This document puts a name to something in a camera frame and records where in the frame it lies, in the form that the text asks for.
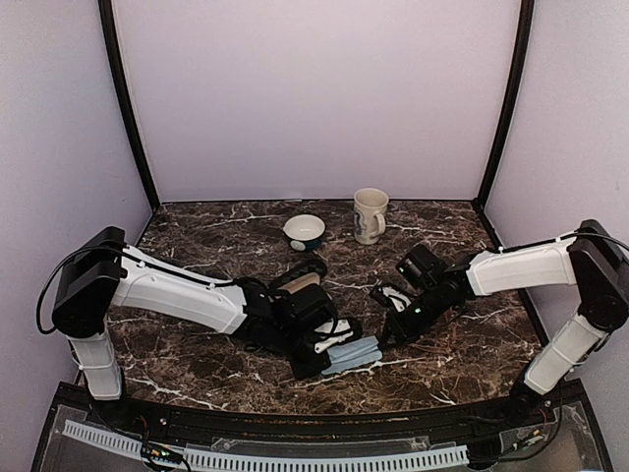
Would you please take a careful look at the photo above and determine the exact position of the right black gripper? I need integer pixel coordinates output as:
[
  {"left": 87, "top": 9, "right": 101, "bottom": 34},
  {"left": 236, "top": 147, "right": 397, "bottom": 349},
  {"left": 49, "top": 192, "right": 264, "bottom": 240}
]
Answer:
[{"left": 378, "top": 283, "right": 448, "bottom": 350}]

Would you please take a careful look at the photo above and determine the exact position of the light blue cloth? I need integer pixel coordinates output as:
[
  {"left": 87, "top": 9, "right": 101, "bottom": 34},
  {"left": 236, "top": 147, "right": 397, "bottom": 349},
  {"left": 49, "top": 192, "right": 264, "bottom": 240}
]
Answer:
[{"left": 321, "top": 336, "right": 382, "bottom": 376}]

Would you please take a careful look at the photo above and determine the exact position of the black checkered glasses case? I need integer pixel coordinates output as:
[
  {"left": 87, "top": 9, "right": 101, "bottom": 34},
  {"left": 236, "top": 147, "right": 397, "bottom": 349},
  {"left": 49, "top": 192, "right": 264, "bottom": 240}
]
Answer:
[{"left": 270, "top": 258, "right": 327, "bottom": 288}]

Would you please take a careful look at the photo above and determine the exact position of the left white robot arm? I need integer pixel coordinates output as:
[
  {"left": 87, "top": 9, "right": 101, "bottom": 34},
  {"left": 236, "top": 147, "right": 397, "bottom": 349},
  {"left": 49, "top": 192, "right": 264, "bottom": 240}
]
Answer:
[{"left": 44, "top": 226, "right": 342, "bottom": 429}]

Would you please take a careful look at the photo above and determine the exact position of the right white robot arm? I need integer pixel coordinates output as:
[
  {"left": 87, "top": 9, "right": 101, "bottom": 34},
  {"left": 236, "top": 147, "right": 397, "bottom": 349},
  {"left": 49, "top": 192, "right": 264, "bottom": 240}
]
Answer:
[{"left": 379, "top": 219, "right": 628, "bottom": 427}]

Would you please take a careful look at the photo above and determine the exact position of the white seahorse mug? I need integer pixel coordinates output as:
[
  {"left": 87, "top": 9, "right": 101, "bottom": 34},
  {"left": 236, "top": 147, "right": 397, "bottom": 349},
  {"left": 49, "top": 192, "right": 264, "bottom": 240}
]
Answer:
[{"left": 354, "top": 188, "right": 389, "bottom": 245}]

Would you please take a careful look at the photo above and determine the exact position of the white and navy bowl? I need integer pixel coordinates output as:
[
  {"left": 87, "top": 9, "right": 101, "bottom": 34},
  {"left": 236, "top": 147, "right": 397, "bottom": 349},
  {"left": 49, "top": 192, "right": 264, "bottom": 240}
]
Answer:
[{"left": 283, "top": 214, "right": 326, "bottom": 252}]

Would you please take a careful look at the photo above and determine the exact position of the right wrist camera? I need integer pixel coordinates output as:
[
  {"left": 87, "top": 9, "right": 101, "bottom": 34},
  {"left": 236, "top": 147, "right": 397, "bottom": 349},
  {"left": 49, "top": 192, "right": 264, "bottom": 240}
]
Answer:
[{"left": 370, "top": 281, "right": 412, "bottom": 313}]

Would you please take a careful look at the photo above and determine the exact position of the black front rail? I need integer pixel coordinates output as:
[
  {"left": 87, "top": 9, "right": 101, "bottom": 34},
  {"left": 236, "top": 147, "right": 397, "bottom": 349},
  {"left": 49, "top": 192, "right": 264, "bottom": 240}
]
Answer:
[{"left": 39, "top": 380, "right": 591, "bottom": 446}]

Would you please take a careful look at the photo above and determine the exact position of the white slotted cable duct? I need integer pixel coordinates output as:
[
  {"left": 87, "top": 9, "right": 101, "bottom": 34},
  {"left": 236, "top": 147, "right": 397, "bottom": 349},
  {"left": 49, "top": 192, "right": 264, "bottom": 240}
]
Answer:
[{"left": 62, "top": 420, "right": 469, "bottom": 471}]

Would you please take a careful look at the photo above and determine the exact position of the right black frame post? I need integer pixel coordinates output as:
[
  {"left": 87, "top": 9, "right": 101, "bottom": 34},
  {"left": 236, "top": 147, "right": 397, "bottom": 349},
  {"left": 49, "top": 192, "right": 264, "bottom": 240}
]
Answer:
[{"left": 474, "top": 0, "right": 536, "bottom": 206}]

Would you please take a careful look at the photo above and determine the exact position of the black frame post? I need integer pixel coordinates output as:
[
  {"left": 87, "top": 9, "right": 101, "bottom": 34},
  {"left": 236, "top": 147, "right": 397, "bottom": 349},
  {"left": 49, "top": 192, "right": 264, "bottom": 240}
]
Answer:
[
  {"left": 97, "top": 0, "right": 161, "bottom": 212},
  {"left": 474, "top": 0, "right": 536, "bottom": 206}
]

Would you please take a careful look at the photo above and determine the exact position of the left black frame post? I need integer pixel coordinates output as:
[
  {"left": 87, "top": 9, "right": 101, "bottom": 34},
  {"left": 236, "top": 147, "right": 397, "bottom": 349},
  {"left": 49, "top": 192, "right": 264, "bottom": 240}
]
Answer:
[{"left": 97, "top": 0, "right": 161, "bottom": 212}]

